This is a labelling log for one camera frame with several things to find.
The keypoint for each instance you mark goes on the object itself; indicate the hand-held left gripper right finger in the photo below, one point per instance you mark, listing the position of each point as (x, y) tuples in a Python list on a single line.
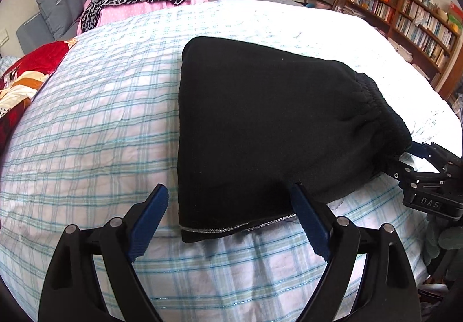
[(309, 220)]

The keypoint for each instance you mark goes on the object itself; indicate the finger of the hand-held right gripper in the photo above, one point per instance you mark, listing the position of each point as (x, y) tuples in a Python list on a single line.
[(421, 150), (401, 170)]

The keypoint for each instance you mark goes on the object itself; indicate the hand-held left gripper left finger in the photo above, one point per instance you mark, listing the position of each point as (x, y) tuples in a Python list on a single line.
[(152, 220)]

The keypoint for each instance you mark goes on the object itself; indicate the black pants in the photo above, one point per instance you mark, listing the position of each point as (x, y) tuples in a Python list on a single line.
[(271, 119)]

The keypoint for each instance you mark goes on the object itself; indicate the person's right hand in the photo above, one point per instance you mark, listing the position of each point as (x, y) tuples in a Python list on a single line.
[(448, 238)]

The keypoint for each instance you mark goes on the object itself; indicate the plaid bed sheet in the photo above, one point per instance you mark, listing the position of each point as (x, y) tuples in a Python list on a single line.
[(90, 126)]

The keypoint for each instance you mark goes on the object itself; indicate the wooden bookshelf with books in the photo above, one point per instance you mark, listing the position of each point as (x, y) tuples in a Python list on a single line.
[(408, 14)]

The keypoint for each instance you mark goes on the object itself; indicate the red floral quilt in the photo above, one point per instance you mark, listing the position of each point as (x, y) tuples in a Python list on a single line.
[(25, 69)]

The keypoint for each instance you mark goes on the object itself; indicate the pink cloth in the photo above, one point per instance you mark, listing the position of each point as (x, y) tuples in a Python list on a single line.
[(126, 14)]

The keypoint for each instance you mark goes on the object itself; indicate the grey padded headboard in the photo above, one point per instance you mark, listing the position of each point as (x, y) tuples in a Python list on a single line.
[(61, 3)]

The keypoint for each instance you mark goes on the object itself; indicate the white wall socket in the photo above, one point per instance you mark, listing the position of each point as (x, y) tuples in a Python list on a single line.
[(3, 36)]

